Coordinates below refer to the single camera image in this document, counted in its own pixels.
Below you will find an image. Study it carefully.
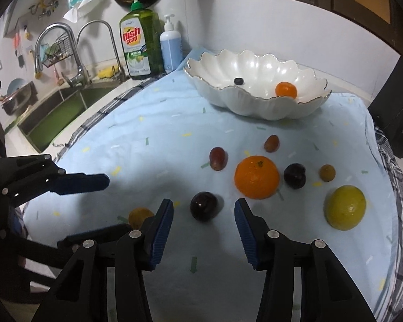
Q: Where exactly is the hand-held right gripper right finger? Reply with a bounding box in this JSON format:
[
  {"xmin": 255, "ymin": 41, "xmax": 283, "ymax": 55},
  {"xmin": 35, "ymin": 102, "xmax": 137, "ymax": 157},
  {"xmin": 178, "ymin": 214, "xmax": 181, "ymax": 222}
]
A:
[{"xmin": 234, "ymin": 198, "xmax": 373, "ymax": 322}]

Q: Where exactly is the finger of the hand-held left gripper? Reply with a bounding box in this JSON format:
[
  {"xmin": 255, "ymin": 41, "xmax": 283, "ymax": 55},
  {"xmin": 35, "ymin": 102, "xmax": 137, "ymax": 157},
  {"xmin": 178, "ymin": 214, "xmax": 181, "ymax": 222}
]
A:
[
  {"xmin": 56, "ymin": 223, "xmax": 135, "ymax": 252},
  {"xmin": 0, "ymin": 154, "xmax": 110, "ymax": 208}
]

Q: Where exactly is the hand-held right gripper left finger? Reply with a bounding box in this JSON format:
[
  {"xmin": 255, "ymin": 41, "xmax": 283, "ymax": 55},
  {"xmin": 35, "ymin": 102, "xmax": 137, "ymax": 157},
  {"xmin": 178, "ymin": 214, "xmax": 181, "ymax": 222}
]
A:
[{"xmin": 32, "ymin": 199, "xmax": 174, "ymax": 322}]

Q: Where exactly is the small yellow-orange fruit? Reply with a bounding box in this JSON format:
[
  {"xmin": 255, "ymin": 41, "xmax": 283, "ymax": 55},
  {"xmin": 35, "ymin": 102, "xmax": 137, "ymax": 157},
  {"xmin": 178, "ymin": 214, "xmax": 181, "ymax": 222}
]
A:
[{"xmin": 128, "ymin": 207, "xmax": 155, "ymax": 229}]

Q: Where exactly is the dark purple plum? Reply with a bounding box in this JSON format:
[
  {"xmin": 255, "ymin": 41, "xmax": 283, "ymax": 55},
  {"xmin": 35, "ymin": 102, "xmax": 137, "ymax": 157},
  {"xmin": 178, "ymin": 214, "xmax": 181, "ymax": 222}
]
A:
[
  {"xmin": 190, "ymin": 191, "xmax": 219, "ymax": 222},
  {"xmin": 283, "ymin": 163, "xmax": 306, "ymax": 189}
]

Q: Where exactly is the large orange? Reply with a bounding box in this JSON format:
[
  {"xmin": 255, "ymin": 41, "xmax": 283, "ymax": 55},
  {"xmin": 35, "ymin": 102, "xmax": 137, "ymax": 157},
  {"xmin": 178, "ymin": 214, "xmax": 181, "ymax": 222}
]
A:
[{"xmin": 234, "ymin": 155, "xmax": 280, "ymax": 199}]

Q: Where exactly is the red grape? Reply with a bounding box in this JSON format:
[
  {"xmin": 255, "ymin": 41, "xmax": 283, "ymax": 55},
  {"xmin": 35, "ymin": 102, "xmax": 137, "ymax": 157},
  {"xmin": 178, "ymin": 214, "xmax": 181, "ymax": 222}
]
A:
[
  {"xmin": 264, "ymin": 134, "xmax": 280, "ymax": 153},
  {"xmin": 209, "ymin": 147, "xmax": 228, "ymax": 171}
]

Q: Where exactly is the small brown round fruit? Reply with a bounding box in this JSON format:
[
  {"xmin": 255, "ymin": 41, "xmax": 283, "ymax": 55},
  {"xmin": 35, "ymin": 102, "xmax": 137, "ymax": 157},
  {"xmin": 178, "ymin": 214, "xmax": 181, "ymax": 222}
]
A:
[{"xmin": 319, "ymin": 164, "xmax": 336, "ymax": 182}]

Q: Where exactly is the yellow lemon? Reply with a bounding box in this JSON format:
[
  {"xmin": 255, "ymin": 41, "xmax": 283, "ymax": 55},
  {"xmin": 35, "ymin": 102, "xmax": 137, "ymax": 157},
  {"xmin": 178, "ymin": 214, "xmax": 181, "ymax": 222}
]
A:
[{"xmin": 324, "ymin": 185, "xmax": 367, "ymax": 231}]

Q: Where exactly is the white scalloped ceramic bowl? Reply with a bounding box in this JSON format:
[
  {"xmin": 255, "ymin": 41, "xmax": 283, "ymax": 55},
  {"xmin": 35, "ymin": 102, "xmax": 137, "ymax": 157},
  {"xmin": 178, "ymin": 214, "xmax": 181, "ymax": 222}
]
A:
[{"xmin": 183, "ymin": 49, "xmax": 332, "ymax": 120}]

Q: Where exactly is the steel kitchen sink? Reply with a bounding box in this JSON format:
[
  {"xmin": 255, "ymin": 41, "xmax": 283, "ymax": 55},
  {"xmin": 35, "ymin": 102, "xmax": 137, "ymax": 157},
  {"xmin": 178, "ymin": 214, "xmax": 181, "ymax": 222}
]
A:
[{"xmin": 17, "ymin": 80, "xmax": 128, "ymax": 153}]

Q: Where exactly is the light blue towel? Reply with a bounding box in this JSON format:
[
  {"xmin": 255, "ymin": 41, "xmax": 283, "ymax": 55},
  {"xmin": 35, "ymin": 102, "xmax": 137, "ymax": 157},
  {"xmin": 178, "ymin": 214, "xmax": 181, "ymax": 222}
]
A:
[{"xmin": 22, "ymin": 47, "xmax": 400, "ymax": 322}]

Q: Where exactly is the blue plate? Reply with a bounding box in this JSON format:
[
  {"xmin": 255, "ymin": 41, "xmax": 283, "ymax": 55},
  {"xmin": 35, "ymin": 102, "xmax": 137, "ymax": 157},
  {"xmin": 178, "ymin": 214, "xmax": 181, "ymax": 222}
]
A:
[{"xmin": 7, "ymin": 78, "xmax": 27, "ymax": 96}]

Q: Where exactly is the spring pull-down faucet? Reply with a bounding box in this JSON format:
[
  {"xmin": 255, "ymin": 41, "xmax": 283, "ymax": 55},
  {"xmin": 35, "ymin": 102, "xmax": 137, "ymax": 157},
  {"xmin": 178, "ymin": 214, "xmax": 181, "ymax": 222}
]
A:
[{"xmin": 34, "ymin": 23, "xmax": 91, "ymax": 88}]

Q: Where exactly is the gooseneck steel faucet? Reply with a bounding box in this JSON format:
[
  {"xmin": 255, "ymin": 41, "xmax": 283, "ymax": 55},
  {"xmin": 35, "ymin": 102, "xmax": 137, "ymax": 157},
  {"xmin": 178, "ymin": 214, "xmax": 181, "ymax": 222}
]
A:
[{"xmin": 77, "ymin": 20, "xmax": 127, "ymax": 83}]

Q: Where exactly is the small mandarin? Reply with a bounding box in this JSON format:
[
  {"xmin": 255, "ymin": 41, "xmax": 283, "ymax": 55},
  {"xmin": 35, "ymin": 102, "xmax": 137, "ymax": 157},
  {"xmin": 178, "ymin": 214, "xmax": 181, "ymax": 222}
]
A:
[{"xmin": 275, "ymin": 81, "xmax": 298, "ymax": 99}]

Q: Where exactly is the green dish soap bottle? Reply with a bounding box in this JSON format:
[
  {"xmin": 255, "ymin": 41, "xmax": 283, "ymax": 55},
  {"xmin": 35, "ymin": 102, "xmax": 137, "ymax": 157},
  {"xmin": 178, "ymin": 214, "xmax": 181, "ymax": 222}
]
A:
[{"xmin": 119, "ymin": 0, "xmax": 163, "ymax": 81}]

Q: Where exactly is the plaid checked cloth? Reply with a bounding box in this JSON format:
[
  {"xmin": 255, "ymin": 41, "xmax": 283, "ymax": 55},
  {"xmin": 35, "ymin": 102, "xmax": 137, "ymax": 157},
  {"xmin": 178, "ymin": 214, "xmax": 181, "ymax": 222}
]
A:
[{"xmin": 52, "ymin": 74, "xmax": 403, "ymax": 322}]

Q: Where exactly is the blue white pump bottle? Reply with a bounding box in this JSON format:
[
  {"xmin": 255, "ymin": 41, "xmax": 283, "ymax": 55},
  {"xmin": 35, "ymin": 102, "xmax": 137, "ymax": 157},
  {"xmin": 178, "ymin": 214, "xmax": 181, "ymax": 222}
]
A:
[{"xmin": 159, "ymin": 14, "xmax": 183, "ymax": 74}]

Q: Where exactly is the black box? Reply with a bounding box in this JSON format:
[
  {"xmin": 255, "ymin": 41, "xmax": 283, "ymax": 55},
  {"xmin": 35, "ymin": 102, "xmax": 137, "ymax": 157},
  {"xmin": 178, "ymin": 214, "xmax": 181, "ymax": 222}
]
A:
[{"xmin": 368, "ymin": 54, "xmax": 403, "ymax": 158}]

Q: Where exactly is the wire dish rack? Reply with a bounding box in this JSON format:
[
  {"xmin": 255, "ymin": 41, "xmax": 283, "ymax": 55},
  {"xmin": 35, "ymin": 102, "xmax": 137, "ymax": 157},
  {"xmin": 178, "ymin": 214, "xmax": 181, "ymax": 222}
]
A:
[{"xmin": 40, "ymin": 35, "xmax": 73, "ymax": 68}]

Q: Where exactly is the yellow bicycle wall ornament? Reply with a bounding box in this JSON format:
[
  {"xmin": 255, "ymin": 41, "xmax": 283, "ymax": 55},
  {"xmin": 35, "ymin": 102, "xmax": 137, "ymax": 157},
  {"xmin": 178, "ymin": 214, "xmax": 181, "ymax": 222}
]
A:
[{"xmin": 28, "ymin": 0, "xmax": 59, "ymax": 19}]

